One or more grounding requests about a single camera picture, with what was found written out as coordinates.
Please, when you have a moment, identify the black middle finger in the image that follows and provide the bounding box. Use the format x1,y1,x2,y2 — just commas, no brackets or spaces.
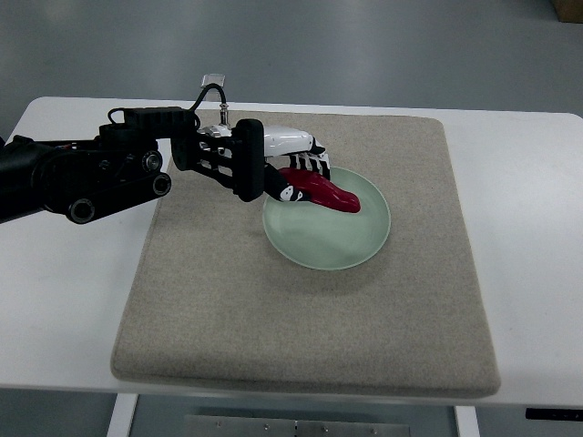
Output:
305,153,322,173

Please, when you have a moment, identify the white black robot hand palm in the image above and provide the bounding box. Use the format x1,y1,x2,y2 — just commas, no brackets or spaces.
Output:
196,121,319,159

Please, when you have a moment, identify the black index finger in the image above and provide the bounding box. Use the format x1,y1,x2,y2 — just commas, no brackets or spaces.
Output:
313,146,331,178

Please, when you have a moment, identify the black white thumb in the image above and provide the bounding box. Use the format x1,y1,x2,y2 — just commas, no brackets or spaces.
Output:
264,164,310,202

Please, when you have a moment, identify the red pepper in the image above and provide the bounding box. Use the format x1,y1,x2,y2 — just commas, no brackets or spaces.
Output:
279,168,361,213

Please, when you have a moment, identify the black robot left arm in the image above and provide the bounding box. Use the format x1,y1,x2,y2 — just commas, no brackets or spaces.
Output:
1,83,331,224

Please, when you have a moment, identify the light green plate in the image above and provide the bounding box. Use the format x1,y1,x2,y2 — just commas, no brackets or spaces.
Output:
262,168,391,270

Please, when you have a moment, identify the clear plastic floor piece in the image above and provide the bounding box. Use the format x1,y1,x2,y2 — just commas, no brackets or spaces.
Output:
200,73,225,102

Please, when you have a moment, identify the beige fabric mat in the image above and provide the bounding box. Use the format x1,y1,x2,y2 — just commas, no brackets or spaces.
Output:
110,112,500,398

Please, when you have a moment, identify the white table leg left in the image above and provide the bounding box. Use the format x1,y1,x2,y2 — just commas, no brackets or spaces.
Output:
106,393,138,437

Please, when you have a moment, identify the white table leg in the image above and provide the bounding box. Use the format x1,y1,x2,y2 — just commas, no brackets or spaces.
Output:
454,406,480,437
106,393,138,437

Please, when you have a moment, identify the cardboard box corner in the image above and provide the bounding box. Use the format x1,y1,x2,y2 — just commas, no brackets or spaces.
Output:
551,0,583,24

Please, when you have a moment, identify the white table leg right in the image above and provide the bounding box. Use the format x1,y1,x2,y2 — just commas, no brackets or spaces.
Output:
454,406,480,437

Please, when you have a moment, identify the black table control panel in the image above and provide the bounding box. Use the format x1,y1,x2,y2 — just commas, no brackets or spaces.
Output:
525,408,583,422

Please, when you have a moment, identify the metal table base plate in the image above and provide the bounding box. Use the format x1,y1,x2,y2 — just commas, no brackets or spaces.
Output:
183,415,411,437

